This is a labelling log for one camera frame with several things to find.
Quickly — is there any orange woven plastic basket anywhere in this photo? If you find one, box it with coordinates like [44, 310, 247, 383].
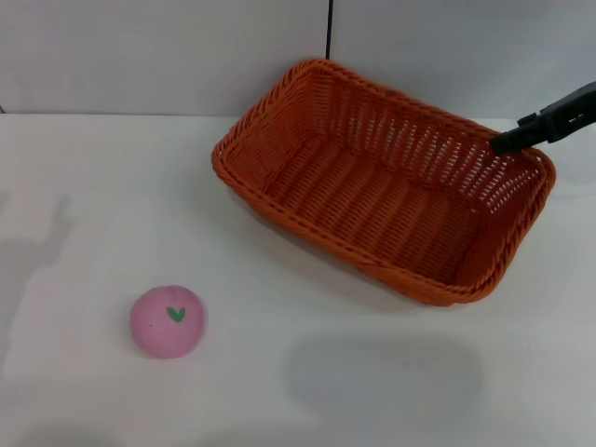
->
[210, 58, 558, 306]

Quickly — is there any pink foam ball green leaf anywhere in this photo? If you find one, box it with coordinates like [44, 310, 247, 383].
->
[129, 284, 210, 360]

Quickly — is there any black vertical wall strip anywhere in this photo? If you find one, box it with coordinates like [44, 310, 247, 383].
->
[324, 0, 334, 61]

